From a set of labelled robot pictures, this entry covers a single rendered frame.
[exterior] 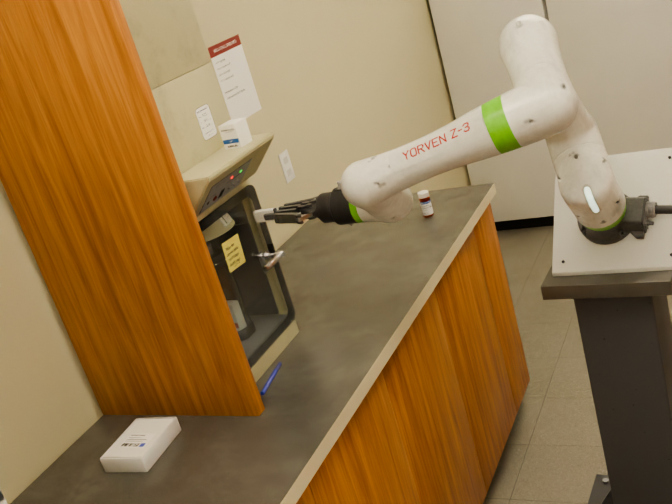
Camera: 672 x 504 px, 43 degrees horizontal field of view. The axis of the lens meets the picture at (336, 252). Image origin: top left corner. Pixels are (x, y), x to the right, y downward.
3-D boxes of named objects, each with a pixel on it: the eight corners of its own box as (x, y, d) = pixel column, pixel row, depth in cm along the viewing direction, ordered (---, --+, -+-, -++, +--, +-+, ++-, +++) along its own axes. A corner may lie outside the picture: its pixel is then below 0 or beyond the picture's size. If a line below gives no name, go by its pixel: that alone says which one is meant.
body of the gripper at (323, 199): (339, 185, 210) (306, 190, 215) (325, 198, 203) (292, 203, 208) (347, 213, 213) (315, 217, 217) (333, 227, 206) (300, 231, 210)
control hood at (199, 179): (180, 224, 194) (165, 184, 191) (248, 174, 220) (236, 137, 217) (221, 219, 189) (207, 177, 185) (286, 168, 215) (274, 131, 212)
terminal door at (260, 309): (240, 378, 209) (186, 230, 195) (294, 317, 234) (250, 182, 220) (243, 378, 209) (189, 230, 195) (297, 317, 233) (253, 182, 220)
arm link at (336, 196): (356, 232, 204) (370, 216, 211) (343, 186, 199) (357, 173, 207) (334, 234, 206) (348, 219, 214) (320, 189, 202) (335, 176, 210)
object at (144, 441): (105, 473, 195) (98, 458, 194) (141, 431, 209) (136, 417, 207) (147, 472, 190) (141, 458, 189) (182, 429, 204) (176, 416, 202)
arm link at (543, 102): (575, 82, 179) (558, 51, 169) (592, 131, 173) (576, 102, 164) (495, 117, 186) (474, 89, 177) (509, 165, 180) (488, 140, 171)
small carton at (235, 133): (225, 149, 207) (217, 126, 205) (236, 142, 211) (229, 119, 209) (241, 147, 204) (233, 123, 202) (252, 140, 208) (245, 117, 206)
